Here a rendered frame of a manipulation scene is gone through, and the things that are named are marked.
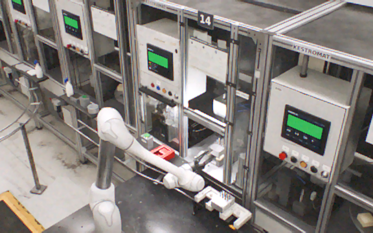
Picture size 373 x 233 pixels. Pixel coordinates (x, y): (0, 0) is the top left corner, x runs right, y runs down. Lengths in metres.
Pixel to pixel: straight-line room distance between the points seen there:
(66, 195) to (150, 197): 1.36
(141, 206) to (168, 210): 0.20
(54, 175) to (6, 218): 0.67
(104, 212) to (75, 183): 1.76
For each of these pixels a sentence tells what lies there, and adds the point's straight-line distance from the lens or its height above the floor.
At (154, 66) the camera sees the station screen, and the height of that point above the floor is 1.59.
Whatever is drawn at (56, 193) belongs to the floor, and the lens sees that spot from 4.28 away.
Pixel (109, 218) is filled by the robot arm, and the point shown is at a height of 0.91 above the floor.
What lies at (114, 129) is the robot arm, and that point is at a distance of 2.31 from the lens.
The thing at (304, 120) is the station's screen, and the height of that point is 1.66.
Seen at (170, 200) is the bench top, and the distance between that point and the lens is 3.03.
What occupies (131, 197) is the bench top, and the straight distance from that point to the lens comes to 3.07.
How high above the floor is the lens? 2.77
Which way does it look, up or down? 32 degrees down
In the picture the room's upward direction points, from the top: straight up
